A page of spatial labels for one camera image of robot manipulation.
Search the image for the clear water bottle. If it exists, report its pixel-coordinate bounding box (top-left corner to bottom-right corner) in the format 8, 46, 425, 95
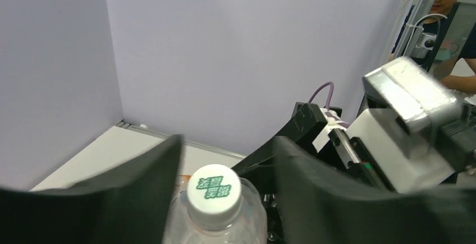
162, 178, 267, 243

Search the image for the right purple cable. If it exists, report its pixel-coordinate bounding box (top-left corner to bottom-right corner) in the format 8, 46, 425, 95
308, 81, 350, 130

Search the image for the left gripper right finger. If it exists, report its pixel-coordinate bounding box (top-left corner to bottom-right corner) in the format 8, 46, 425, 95
273, 137, 475, 243

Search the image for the man in black shirt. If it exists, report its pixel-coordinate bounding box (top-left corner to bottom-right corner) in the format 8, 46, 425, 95
390, 0, 475, 95

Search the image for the orange drink bottle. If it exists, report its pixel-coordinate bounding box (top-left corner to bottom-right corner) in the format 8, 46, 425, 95
177, 175, 191, 186

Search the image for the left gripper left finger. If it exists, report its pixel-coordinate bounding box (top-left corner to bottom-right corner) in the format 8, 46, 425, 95
1, 135, 182, 243

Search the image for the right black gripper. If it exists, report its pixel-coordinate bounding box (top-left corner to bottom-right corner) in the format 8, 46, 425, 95
232, 103, 394, 202

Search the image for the white water bottle cap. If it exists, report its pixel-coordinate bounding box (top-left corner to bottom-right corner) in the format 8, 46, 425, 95
186, 164, 242, 230

